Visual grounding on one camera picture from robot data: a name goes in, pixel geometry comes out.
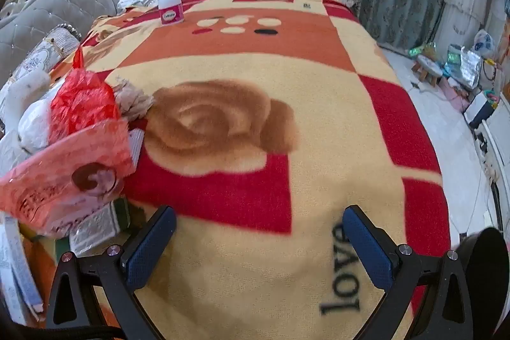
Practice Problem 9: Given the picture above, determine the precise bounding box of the white storage box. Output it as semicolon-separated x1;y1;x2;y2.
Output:
466;97;499;127

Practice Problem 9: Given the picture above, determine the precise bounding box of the green shiny wrapper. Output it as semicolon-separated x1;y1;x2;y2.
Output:
406;43;435;60

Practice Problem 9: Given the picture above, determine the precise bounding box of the printed rose blanket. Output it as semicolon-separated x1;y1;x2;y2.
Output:
24;0;453;340

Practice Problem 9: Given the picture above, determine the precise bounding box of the striped bolster pillow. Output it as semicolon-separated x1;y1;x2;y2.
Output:
8;25;82;86

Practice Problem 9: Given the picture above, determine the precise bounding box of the silver foil bag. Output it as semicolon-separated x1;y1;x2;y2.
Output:
444;44;483;88

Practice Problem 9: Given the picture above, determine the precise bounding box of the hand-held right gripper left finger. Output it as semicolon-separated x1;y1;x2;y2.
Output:
45;205;177;340

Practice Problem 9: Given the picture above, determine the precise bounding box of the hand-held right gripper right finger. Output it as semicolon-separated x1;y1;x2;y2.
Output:
342;205;477;340

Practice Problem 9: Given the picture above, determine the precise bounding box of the small wooden stool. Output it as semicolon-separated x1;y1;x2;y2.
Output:
412;55;443;86

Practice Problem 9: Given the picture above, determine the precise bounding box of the brown tissue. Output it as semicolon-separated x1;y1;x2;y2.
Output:
113;76;154;121

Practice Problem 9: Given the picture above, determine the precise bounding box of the white tissue wad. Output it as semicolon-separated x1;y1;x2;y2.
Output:
18;101;52;153

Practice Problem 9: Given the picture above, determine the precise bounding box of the black trash bin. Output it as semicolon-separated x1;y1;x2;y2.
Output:
456;227;510;340

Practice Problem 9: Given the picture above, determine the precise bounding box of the white bottle pink label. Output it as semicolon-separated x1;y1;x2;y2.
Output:
157;0;185;26

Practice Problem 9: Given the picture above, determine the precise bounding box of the white blue plastic bag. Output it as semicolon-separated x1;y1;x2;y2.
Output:
474;29;495;56

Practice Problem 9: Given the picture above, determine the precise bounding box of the small white ribbed box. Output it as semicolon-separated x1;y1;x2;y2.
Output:
127;128;145;170

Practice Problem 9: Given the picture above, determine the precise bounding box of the white medicine box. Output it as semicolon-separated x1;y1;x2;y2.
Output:
0;216;44;325

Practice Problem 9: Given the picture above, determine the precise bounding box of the green white box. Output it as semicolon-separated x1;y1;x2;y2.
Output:
69;199;132;257

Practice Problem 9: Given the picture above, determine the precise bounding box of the grey tufted sofa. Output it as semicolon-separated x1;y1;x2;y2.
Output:
0;0;152;86

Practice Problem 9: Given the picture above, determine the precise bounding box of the pink translucent packet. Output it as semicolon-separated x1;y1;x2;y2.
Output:
0;121;134;237

